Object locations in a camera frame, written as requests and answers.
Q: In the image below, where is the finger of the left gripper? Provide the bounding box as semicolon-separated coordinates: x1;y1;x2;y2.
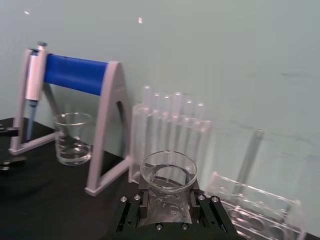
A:
0;125;20;138
0;155;27;174

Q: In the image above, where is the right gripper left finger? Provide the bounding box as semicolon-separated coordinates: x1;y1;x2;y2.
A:
115;177;152;232

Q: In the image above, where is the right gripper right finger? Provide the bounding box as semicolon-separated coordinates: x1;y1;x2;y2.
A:
186;178;239;236

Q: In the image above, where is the clear glass beaker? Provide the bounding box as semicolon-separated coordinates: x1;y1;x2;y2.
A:
52;112;94;167
139;149;198;224

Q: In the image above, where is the black table cloth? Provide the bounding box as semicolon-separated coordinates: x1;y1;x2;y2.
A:
0;116;320;240

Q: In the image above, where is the clear plastic test tube rack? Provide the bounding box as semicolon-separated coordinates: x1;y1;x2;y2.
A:
128;103;214;184
204;170;308;240

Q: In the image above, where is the white and blue pipette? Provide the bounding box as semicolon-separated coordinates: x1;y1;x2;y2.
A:
24;41;49;141

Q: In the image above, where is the grey stand with blue bar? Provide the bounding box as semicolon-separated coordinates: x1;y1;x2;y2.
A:
8;48;134;197

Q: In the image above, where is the clear test tube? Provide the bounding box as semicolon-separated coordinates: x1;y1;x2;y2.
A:
152;92;162;161
195;102;206;161
184;99;194;156
172;91;184;154
142;85;153;171
162;95;172;156

